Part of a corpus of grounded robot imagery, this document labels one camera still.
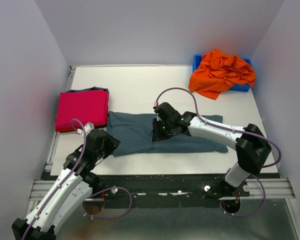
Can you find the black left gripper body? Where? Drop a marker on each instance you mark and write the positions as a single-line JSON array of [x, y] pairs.
[[100, 154]]

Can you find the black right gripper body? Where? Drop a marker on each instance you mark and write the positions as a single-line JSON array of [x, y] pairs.
[[169, 124]]

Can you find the grey blue t shirt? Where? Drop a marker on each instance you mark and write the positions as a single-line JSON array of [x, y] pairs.
[[135, 133]]

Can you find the orange t shirt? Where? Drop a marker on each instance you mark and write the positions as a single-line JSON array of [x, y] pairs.
[[218, 72]]

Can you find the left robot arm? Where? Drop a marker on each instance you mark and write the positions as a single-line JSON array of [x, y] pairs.
[[75, 183]]

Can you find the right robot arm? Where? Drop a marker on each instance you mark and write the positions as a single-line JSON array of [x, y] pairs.
[[252, 148]]

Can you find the folded pink t shirt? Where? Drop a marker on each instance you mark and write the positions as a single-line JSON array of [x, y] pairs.
[[61, 124]]

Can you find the blue plastic bin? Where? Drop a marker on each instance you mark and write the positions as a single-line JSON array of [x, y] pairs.
[[197, 58]]

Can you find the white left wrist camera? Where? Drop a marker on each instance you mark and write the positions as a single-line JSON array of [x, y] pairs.
[[87, 129]]

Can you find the aluminium frame profile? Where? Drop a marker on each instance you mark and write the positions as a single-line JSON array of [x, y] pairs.
[[133, 89]]

